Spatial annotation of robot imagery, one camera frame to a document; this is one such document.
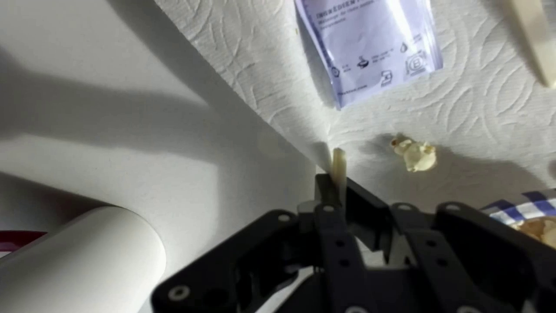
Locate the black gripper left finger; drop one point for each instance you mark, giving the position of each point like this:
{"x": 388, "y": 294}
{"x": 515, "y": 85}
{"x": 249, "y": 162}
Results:
{"x": 324, "y": 249}

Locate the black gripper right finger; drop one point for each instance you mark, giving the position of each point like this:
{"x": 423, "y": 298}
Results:
{"x": 463, "y": 261}

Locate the cream plastic spoon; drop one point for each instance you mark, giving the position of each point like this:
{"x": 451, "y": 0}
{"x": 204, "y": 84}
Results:
{"x": 340, "y": 165}

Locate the blue checkered paper bowl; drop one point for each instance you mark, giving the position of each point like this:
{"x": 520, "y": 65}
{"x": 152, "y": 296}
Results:
{"x": 515, "y": 207}

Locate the loose popcorn piece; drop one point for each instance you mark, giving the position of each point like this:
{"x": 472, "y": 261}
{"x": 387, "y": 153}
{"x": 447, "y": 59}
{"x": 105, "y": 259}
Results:
{"x": 416, "y": 153}

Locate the lavender sachet packet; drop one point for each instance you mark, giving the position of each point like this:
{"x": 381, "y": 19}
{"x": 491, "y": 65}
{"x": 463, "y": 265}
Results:
{"x": 371, "y": 46}

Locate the cream plastic fork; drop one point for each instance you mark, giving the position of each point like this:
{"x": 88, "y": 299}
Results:
{"x": 536, "y": 35}

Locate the red white mug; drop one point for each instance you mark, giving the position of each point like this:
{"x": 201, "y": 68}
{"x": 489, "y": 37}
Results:
{"x": 88, "y": 266}

